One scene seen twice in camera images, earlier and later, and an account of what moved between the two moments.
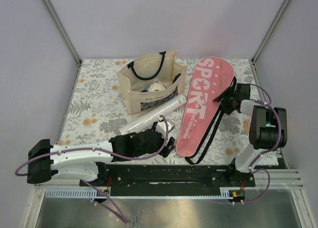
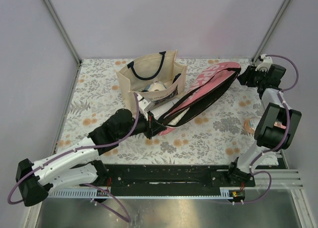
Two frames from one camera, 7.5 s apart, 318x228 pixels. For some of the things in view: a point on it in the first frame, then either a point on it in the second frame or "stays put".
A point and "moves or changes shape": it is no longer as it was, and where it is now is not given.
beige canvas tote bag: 151,82 stays put
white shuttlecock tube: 145,121 moves or changes shape
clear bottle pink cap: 247,123 stays put
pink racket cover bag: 211,75 moves or changes shape
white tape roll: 156,87 stays put
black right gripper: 229,92 -> 244,77
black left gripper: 169,146 -> 152,128
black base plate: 169,180 stays put
